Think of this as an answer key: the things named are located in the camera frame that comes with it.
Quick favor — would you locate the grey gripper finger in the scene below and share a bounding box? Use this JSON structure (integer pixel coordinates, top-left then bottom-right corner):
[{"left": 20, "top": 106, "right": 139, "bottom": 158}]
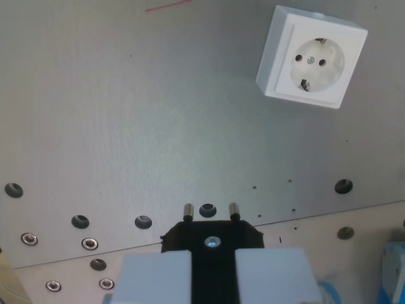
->
[
  {"left": 112, "top": 251, "right": 193, "bottom": 304},
  {"left": 234, "top": 247, "right": 323, "bottom": 304}
]

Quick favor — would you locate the black two-pin plug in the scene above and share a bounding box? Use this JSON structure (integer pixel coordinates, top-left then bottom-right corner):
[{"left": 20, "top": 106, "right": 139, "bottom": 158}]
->
[{"left": 159, "top": 202, "right": 265, "bottom": 304}]

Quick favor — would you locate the light blue plastic block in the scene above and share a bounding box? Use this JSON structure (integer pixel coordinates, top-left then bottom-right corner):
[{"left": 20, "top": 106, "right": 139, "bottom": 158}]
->
[{"left": 380, "top": 239, "right": 405, "bottom": 304}]

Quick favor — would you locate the beige object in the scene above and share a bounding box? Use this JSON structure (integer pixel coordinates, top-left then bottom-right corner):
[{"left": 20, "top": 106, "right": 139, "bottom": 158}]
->
[{"left": 0, "top": 246, "right": 32, "bottom": 304}]

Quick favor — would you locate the grey metal base plate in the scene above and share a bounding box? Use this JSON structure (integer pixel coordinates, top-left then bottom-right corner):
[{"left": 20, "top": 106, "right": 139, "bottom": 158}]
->
[{"left": 0, "top": 0, "right": 405, "bottom": 270}]

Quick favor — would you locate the white wall socket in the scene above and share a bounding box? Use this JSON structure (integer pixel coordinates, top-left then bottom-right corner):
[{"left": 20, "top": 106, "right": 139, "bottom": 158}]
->
[{"left": 255, "top": 4, "right": 369, "bottom": 111}]

